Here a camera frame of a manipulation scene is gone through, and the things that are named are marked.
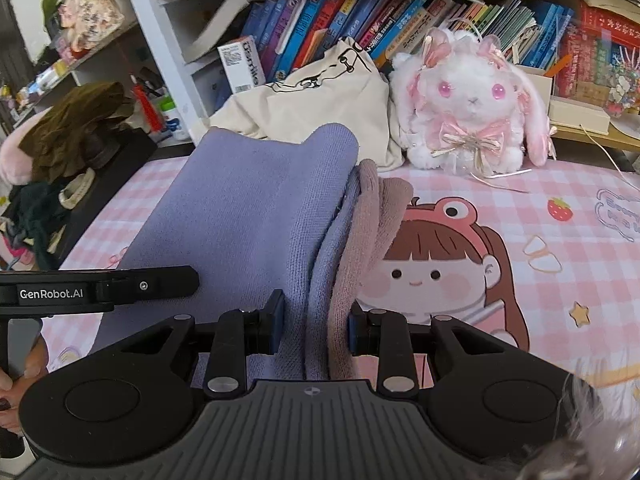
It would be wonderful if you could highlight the person's left hand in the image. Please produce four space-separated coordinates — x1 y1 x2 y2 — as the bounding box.
0 341 50 435

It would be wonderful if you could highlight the red tassel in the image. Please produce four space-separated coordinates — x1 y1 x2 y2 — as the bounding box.
129 74 167 134

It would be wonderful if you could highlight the red boxed book set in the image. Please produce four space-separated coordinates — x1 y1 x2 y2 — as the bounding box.
554 2 640 107

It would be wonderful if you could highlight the fuzzy pink sleeve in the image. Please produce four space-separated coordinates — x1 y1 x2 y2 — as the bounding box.
515 360 640 480

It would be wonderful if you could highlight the cream cloth bag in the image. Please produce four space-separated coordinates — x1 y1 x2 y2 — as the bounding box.
209 36 407 172

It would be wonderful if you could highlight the purple and brown sweater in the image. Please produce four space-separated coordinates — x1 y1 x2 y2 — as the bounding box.
92 124 416 392

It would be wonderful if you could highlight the white pink plush bunny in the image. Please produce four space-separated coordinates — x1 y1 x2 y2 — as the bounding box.
389 26 558 178

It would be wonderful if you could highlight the white bottle with green cap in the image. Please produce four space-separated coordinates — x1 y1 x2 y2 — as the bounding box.
159 99 192 142

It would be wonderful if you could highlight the cream flat box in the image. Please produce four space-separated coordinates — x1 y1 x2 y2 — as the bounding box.
547 94 612 134

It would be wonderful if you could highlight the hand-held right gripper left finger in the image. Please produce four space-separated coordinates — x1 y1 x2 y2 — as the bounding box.
119 288 286 400

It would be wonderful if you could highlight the dark green cloth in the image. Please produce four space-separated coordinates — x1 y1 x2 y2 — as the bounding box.
6 179 72 272

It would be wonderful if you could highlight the pink checked printed blanket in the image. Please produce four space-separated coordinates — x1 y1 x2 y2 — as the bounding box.
40 156 640 411

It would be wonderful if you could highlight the olive brown cloth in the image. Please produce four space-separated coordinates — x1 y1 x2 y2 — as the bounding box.
22 81 137 187

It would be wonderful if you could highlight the wooden shelf board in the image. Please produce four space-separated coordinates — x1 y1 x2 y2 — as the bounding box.
551 121 640 155

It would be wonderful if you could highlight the thick white book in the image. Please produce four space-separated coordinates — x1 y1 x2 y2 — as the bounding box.
182 0 282 65

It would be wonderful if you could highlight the colourful sticker jar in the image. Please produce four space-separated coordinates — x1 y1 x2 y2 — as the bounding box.
602 42 640 117

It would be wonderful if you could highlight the pink plush toy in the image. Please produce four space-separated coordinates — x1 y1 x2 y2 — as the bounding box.
0 109 52 188

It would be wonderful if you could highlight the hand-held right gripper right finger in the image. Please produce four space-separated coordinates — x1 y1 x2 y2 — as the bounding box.
347 301 507 400

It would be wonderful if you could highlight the floral doll figure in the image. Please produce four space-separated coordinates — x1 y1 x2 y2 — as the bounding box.
52 0 125 62

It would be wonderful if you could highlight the cream string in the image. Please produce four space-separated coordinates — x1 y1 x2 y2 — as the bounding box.
579 124 640 188

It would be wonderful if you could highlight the white shelf frame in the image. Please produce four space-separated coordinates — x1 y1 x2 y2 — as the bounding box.
116 0 223 147

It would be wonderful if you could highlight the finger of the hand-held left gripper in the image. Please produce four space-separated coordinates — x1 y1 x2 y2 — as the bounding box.
95 265 201 307

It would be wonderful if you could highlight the small white carton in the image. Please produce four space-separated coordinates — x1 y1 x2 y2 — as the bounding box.
217 35 262 94

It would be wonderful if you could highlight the white wristband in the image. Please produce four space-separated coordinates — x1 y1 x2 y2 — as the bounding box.
58 167 97 209

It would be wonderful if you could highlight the row of colourful books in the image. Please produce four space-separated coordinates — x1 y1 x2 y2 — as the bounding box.
239 0 577 83

